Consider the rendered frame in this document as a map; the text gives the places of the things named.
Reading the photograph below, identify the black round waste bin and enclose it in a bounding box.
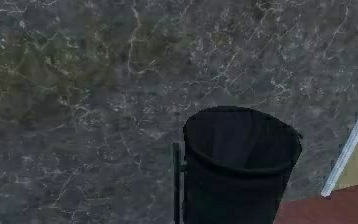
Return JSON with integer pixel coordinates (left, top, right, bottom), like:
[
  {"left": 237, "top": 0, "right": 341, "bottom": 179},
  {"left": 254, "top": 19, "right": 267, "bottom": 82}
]
[{"left": 171, "top": 105, "right": 304, "bottom": 224}]

